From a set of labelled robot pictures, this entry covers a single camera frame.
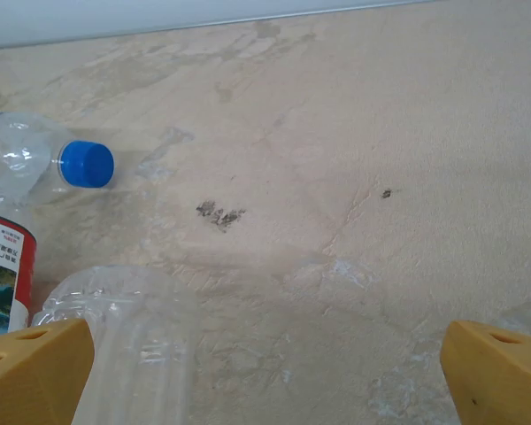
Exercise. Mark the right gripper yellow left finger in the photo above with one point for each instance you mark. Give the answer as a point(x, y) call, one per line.
point(35, 376)

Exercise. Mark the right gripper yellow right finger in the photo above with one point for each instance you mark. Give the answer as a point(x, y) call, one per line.
point(500, 380)

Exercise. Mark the clear bottle red label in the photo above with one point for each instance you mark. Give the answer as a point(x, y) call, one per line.
point(9, 265)

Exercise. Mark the clear bottle blue white label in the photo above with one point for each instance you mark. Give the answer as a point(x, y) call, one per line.
point(22, 155)

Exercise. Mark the clear unlabelled plastic bottle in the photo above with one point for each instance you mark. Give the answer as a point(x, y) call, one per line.
point(150, 345)

